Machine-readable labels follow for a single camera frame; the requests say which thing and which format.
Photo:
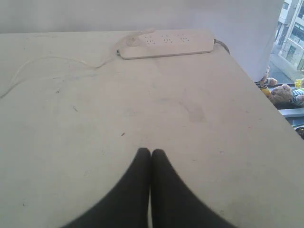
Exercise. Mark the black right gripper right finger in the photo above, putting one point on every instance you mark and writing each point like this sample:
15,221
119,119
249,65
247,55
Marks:
173,203

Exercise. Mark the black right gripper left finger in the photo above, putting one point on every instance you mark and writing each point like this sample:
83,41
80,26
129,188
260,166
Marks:
126,204

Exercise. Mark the brown teddy bear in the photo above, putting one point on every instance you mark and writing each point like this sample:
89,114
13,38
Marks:
281,94

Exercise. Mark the striped shirt plush toy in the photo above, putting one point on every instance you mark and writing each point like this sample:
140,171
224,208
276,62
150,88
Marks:
297,97

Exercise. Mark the white power strip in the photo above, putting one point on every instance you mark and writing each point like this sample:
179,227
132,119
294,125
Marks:
167,43

